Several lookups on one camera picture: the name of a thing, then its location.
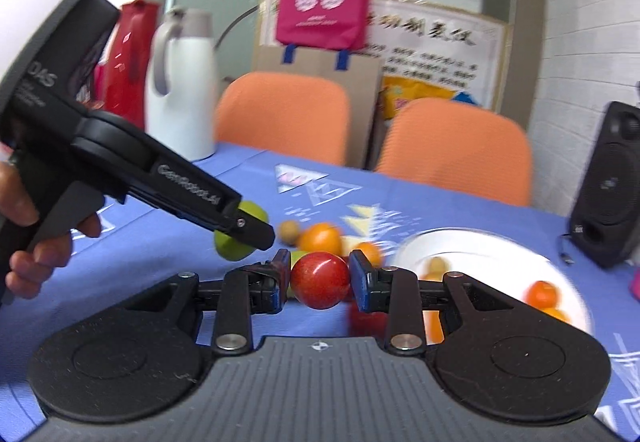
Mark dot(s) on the dark red plum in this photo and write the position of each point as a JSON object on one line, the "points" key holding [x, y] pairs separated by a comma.
{"points": [[370, 324], [320, 279]]}

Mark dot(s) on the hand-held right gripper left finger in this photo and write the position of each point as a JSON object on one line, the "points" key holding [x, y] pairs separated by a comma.
{"points": [[277, 287]]}

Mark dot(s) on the brown paper bag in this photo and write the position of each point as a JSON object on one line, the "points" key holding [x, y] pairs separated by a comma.
{"points": [[315, 62]]}

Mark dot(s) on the white plate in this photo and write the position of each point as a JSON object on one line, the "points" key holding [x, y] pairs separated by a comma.
{"points": [[490, 262]]}

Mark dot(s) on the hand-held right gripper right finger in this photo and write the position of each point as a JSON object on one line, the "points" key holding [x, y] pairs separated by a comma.
{"points": [[357, 282]]}

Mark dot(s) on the large orange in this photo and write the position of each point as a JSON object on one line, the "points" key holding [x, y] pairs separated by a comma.
{"points": [[434, 327]]}

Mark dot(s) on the framed wall poster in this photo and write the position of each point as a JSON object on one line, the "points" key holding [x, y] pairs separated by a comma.
{"points": [[440, 47]]}

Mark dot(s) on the tangerine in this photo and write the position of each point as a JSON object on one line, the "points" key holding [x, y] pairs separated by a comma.
{"points": [[542, 294]]}

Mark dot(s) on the yellow bag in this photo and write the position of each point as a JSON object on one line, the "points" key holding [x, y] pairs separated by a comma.
{"points": [[415, 89]]}

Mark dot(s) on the blue printed tablecloth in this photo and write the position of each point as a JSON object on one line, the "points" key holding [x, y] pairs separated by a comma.
{"points": [[150, 252]]}

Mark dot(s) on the small orange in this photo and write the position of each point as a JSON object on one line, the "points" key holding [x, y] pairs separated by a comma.
{"points": [[371, 252]]}

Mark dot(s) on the black speaker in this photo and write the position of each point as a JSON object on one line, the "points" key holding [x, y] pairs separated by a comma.
{"points": [[610, 182]]}

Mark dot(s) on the person's left hand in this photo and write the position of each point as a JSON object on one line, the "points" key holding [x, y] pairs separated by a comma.
{"points": [[40, 262]]}

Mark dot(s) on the white thermos jug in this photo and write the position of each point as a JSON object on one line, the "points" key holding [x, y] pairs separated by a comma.
{"points": [[180, 112]]}

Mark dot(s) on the red thermos jug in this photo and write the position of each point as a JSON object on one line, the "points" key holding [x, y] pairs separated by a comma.
{"points": [[127, 67]]}

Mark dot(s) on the orange chair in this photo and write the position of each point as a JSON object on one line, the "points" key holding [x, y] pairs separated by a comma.
{"points": [[282, 117], [455, 147]]}

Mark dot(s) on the pink bottle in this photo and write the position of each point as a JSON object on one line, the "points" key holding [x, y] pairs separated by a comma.
{"points": [[636, 284]]}

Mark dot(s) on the longan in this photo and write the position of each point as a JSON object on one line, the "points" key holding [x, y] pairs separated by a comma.
{"points": [[289, 230], [436, 267]]}

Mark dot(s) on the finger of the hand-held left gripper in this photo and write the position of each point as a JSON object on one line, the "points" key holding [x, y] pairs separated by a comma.
{"points": [[200, 187]]}

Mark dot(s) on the green jujube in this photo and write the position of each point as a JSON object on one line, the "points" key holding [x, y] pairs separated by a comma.
{"points": [[297, 258], [232, 244]]}

